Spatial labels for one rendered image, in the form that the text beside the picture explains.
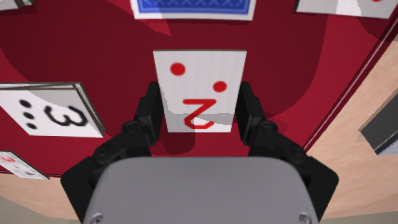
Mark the dark red card cloth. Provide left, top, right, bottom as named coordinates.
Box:
left=0, top=0, right=398, bottom=175

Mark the blue playing card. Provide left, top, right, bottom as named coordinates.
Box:
left=131, top=0, right=256, bottom=21

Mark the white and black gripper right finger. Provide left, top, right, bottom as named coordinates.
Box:
left=235, top=82, right=339, bottom=223

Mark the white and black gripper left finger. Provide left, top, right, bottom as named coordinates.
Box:
left=60, top=82, right=164, bottom=224

